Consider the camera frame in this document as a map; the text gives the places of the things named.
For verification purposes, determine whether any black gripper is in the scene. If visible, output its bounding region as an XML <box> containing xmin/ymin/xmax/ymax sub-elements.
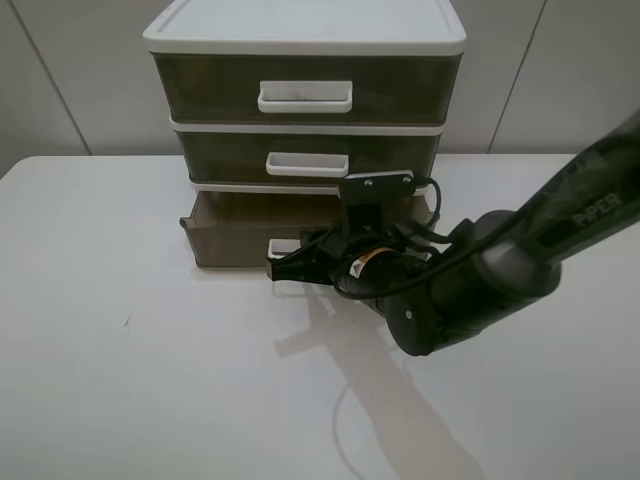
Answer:
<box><xmin>267</xmin><ymin>227</ymin><xmax>425</xmax><ymax>300</ymax></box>

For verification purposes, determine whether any brown translucent bottom drawer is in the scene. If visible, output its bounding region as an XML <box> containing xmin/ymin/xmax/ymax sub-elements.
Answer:
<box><xmin>180</xmin><ymin>192</ymin><xmax>434</xmax><ymax>271</ymax></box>

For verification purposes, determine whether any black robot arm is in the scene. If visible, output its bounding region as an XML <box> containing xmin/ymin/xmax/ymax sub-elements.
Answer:
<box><xmin>267</xmin><ymin>116</ymin><xmax>639</xmax><ymax>356</ymax></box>

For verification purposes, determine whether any dark middle drawer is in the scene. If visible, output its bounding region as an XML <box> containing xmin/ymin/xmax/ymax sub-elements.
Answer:
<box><xmin>177</xmin><ymin>132</ymin><xmax>440</xmax><ymax>186</ymax></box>

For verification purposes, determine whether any dark drawer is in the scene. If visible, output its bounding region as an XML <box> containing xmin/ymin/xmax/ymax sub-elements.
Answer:
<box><xmin>154</xmin><ymin>54</ymin><xmax>461</xmax><ymax>126</ymax></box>
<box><xmin>177</xmin><ymin>132</ymin><xmax>440</xmax><ymax>186</ymax></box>

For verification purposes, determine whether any white plastic drawer cabinet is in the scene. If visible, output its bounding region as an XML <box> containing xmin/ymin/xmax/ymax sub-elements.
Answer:
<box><xmin>143</xmin><ymin>1</ymin><xmax>467</xmax><ymax>194</ymax></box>

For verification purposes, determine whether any dark top drawer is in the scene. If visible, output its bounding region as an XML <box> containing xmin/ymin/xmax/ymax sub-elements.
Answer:
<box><xmin>154</xmin><ymin>54</ymin><xmax>461</xmax><ymax>126</ymax></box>

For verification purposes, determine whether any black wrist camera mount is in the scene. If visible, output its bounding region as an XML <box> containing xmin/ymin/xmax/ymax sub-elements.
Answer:
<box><xmin>338</xmin><ymin>171</ymin><xmax>416</xmax><ymax>241</ymax></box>

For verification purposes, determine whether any black cable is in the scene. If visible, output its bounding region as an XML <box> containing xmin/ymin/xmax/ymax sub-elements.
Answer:
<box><xmin>333</xmin><ymin>177</ymin><xmax>481</xmax><ymax>301</ymax></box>

